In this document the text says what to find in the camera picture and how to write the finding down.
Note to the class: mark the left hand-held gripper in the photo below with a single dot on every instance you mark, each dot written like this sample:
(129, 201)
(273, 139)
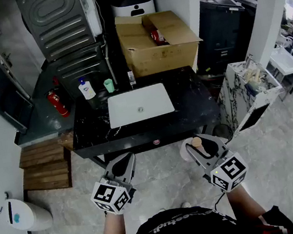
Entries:
(108, 196)

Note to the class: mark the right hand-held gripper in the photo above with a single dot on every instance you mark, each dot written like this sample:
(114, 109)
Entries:
(229, 172)

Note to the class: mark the white bottle with beige cap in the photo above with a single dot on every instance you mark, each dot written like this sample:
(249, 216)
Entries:
(196, 142)

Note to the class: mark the person's left forearm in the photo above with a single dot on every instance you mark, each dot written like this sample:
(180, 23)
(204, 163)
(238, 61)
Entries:
(112, 230)

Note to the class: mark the person's right forearm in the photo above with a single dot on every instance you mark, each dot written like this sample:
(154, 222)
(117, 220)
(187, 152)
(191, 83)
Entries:
(243, 203)

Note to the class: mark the black marble sink counter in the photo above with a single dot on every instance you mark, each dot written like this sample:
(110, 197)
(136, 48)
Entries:
(89, 134)

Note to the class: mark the white sink basin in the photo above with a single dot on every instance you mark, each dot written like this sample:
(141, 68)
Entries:
(133, 102)

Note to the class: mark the white marble cabinet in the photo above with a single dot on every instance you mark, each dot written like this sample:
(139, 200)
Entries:
(238, 92)

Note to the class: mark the wooden pallet steps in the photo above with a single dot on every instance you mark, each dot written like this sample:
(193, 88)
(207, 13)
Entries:
(45, 166)

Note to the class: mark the green cup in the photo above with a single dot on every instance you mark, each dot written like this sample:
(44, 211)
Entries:
(109, 86)

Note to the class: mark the person's black shirt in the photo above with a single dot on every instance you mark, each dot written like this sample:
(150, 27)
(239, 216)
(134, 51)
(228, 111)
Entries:
(188, 231)

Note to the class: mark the white pump soap dispenser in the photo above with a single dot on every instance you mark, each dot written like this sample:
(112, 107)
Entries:
(87, 91)

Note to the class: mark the large red fire extinguisher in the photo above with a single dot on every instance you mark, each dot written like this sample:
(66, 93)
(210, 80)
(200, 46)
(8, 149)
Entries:
(58, 104)

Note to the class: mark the large cardboard box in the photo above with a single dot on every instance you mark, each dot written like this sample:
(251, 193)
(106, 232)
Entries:
(158, 56)

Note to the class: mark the dark ribbed-back washing machine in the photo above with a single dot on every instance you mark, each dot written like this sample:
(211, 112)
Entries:
(80, 69)

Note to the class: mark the small red fire extinguisher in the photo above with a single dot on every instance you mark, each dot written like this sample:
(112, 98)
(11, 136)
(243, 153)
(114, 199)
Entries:
(55, 81)

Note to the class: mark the black tall cabinet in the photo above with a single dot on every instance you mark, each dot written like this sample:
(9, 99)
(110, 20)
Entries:
(221, 31)

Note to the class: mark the red packet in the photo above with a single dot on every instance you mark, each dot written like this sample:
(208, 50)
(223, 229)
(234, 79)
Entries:
(157, 38)

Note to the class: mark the black flat panel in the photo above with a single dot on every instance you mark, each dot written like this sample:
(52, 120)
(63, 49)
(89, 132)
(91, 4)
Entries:
(0, 93)

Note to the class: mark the grey ribbed-back washing machine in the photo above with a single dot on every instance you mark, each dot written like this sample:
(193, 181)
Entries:
(59, 20)

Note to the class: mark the white and black round appliance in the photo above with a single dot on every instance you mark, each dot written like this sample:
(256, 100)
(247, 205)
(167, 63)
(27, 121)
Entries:
(133, 6)

